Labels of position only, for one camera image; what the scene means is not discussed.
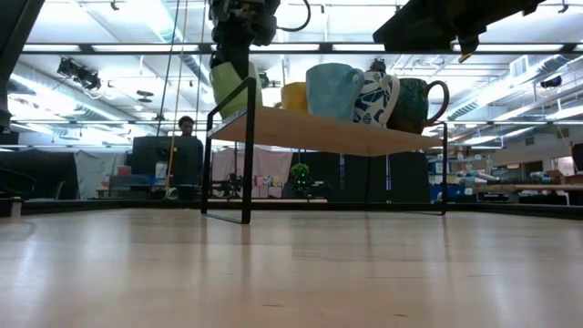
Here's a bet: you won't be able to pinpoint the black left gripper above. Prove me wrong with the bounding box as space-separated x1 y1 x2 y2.
208 0 282 82

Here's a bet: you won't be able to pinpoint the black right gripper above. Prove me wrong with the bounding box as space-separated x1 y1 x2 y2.
372 0 547 64

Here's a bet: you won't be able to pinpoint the orange mug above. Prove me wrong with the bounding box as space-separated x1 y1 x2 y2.
280 81 310 114

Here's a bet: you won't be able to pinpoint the blue and white patterned mug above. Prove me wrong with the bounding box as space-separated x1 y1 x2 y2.
353 70 402 129

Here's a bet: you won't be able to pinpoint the light blue mug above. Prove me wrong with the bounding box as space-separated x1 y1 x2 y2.
305 62 365 122

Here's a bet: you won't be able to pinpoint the overhead rig light bar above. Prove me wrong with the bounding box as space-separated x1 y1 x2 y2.
20 41 583 55

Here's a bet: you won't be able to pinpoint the pale pink cloth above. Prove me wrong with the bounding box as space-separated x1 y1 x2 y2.
211 146 293 200

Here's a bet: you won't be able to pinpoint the person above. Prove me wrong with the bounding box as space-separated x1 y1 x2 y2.
164 115 205 201

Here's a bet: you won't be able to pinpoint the pink boxes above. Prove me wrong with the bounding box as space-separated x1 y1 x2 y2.
251 174 284 200

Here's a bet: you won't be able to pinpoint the black monitor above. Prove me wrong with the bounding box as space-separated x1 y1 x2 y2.
131 135 177 177

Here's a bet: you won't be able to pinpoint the green potted plant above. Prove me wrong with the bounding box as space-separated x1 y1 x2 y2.
290 162 312 198

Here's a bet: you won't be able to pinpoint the black room divider panels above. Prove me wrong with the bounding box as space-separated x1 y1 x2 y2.
309 152 432 204

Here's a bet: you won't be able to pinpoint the black ceiling spotlights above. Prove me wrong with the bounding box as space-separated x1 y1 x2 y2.
56 56 102 92

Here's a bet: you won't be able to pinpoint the blue storage bins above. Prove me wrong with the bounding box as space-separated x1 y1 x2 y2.
430 183 466 202

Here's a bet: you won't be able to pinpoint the grey cloth cover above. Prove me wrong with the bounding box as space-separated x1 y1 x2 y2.
74 149 128 200

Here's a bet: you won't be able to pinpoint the long wooden table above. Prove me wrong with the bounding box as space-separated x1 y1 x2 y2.
473 183 583 193

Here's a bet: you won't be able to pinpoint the yellow hanging rope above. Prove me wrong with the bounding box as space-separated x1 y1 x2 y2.
163 0 190 192

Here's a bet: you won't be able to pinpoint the dark green mug brown handle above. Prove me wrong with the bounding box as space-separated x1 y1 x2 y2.
386 77 451 136

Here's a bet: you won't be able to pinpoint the wooden shelf with black frame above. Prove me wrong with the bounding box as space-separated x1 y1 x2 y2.
200 76 450 225

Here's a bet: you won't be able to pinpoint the black table frame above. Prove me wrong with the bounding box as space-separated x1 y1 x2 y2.
0 196 583 221

